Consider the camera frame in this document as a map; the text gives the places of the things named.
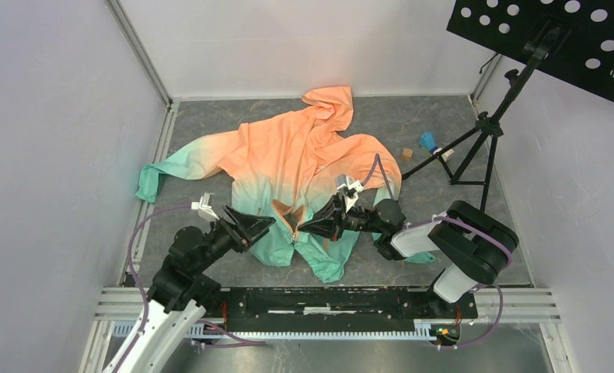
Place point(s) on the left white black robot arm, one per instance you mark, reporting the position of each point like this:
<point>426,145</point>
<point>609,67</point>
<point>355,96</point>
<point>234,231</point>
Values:
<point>181,292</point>

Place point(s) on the small wooden cube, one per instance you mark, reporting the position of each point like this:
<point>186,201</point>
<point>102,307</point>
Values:
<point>407,154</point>

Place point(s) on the black tripod stand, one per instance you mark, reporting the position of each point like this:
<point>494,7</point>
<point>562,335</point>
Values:
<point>488,126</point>

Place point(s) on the small white block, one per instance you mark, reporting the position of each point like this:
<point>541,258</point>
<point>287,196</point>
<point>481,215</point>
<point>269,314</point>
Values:
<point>444,155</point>

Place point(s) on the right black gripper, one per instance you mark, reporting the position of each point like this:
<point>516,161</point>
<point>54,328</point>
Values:
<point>331,221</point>

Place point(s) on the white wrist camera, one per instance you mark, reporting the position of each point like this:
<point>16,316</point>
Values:
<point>349,189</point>
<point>204,209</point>

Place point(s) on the white slotted cable duct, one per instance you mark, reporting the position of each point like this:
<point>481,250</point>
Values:
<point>420,332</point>

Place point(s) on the orange and mint hooded jacket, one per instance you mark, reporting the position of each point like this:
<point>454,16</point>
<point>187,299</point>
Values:
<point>285,167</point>

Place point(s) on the black perforated tray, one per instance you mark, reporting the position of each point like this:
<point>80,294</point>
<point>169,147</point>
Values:
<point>576,38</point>

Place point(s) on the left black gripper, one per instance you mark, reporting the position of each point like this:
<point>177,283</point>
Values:
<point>251,225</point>

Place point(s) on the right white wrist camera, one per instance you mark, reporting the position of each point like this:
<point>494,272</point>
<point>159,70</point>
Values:
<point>349,189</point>

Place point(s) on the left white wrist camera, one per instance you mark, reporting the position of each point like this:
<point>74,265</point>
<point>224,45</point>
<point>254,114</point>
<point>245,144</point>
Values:
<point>204,209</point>

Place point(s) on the blue block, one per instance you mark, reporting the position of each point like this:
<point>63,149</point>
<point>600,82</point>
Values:
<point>428,143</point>

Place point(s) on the aluminium frame rail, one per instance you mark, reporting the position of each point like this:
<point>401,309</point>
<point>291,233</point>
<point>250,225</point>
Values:
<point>519,305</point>

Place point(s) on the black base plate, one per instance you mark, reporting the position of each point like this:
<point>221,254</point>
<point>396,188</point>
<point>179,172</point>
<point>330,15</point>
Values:
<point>333,309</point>

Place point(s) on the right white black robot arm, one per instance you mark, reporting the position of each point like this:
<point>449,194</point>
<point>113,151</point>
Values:
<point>478,246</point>

